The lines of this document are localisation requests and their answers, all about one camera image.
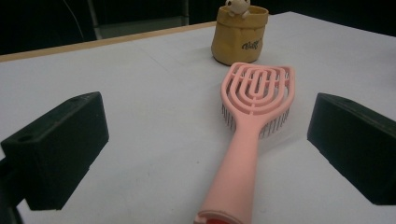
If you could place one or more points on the wooden table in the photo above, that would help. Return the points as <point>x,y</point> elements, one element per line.
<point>93,43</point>

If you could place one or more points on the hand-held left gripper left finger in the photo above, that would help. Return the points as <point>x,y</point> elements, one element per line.
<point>59,146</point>

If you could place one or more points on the white table cover sheet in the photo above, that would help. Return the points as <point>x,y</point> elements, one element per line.
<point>155,124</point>

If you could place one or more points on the pink hairbrush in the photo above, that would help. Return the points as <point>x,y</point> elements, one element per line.
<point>243,161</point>

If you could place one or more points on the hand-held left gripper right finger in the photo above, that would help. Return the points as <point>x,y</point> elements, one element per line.
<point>355,146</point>

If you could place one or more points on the brown hedgehog toy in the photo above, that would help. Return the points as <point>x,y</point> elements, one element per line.
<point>236,43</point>

